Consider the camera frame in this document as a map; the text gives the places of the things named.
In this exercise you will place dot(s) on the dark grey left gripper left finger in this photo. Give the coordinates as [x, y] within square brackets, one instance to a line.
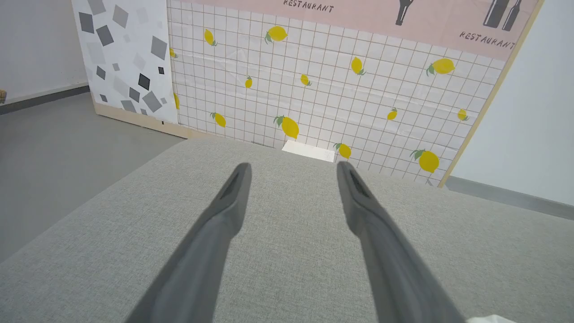
[202, 255]

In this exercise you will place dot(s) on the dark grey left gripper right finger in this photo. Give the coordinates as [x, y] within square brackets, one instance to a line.
[385, 255]

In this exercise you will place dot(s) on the blue and white hoodie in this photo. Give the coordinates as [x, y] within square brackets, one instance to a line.
[491, 319]

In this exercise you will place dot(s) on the grey fabric sofa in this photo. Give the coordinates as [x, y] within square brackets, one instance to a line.
[291, 251]

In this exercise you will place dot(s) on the white box pedestal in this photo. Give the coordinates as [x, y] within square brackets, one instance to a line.
[309, 151]

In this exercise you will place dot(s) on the lemon print grid wall panel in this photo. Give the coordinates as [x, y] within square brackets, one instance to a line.
[336, 80]

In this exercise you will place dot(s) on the grey terrazzo print wall panel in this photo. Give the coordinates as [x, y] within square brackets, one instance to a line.
[125, 58]

